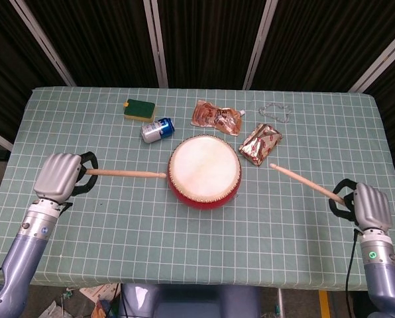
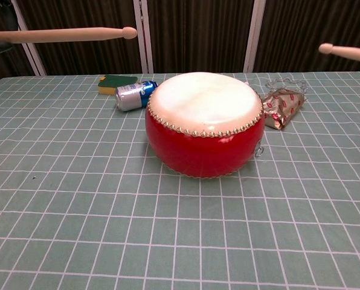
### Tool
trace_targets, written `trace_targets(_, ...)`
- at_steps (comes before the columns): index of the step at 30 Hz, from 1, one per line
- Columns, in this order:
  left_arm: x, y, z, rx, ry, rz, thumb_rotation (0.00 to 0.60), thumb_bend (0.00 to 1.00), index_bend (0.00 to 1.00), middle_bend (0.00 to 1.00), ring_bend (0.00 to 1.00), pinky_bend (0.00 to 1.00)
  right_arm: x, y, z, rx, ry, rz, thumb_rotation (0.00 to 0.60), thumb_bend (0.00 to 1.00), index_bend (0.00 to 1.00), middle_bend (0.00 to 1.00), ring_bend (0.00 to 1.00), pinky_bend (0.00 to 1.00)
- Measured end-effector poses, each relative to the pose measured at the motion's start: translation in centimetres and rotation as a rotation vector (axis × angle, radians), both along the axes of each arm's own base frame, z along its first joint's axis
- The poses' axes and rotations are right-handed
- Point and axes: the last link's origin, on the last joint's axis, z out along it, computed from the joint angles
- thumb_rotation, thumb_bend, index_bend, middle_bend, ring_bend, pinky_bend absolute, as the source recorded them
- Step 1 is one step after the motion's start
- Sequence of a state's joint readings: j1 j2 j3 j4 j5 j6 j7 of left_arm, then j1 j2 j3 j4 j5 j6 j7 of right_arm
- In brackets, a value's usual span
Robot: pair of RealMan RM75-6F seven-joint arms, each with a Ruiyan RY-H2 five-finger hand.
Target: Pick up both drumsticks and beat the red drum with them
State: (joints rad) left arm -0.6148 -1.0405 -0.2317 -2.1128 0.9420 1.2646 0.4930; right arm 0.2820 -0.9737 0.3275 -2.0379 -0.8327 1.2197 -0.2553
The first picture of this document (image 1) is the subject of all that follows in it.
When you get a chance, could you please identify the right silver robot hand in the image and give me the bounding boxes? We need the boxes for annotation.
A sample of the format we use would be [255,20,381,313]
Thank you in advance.
[329,178,393,233]

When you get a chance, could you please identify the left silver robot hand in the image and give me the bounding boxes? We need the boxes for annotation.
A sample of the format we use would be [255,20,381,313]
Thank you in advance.
[33,151,99,204]

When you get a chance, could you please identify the wooden drumstick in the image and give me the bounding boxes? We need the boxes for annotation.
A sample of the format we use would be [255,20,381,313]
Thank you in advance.
[84,168,168,180]
[269,162,346,204]

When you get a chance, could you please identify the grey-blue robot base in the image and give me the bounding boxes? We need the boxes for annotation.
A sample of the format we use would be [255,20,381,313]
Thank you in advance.
[117,283,262,318]

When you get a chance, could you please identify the red drum with white skin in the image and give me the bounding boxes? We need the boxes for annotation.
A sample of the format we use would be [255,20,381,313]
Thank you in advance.
[167,135,243,211]

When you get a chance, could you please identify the green grid tablecloth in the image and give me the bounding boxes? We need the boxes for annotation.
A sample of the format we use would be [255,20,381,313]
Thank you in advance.
[0,86,395,292]

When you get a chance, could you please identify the green and yellow sponge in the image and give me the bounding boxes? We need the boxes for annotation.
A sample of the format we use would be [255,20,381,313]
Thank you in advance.
[123,98,156,123]

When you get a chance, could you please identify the blue and silver soda can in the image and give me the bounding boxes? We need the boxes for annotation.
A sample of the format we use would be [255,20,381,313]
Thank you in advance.
[140,117,176,144]

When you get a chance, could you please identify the scattered papers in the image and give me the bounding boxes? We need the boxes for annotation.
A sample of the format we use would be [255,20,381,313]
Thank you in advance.
[44,283,121,318]

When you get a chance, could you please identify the gold foil snack packet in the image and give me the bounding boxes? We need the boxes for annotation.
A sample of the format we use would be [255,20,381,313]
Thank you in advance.
[239,123,283,168]

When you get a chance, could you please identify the orange sauce pouch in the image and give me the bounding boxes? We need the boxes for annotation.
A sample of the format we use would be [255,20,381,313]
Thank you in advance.
[190,99,246,136]

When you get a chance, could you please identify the silver bead chain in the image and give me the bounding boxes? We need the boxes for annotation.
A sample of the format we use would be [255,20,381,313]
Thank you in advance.
[258,102,293,124]

